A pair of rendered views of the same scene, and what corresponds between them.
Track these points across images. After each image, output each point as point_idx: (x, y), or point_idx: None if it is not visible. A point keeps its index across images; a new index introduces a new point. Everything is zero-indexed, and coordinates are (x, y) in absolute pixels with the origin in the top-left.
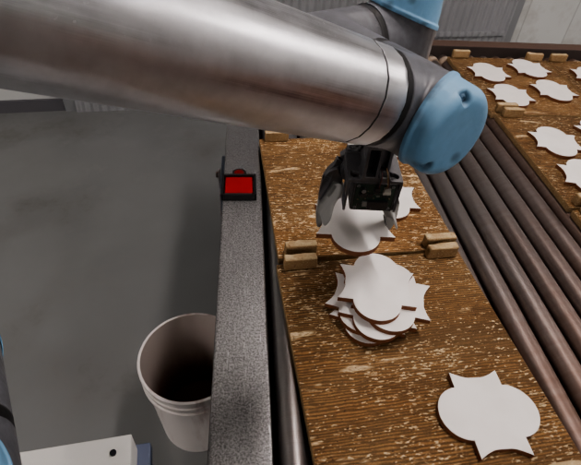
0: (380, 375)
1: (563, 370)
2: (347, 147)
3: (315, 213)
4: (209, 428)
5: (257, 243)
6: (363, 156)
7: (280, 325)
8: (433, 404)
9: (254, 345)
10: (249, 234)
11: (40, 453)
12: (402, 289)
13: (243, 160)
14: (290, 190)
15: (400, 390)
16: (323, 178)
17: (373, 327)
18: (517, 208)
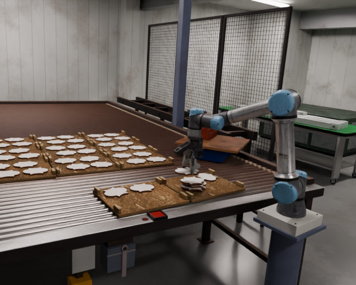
0: (211, 186)
1: (183, 175)
2: (191, 149)
3: (193, 171)
4: (244, 203)
5: (182, 208)
6: (200, 143)
7: (209, 199)
8: (211, 181)
9: (219, 202)
10: (180, 210)
11: (275, 216)
12: (190, 177)
13: (134, 220)
14: (152, 203)
15: (212, 184)
16: (193, 159)
17: (203, 182)
18: (123, 176)
